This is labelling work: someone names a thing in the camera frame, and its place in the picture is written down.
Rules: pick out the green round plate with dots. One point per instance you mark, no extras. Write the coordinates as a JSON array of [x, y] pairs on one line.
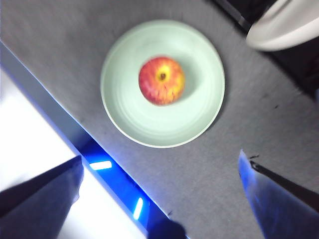
[[124, 112]]

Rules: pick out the cream round plate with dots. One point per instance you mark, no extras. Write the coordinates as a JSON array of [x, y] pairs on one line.
[[281, 30]]

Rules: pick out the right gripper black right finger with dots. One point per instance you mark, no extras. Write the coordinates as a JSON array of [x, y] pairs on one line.
[[281, 206]]

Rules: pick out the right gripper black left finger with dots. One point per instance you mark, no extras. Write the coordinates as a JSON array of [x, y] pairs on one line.
[[37, 206]]

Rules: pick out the red apple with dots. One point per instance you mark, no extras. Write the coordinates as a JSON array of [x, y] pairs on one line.
[[162, 81]]

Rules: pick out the black rounded camera housing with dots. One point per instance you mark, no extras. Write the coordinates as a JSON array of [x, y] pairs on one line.
[[167, 231]]

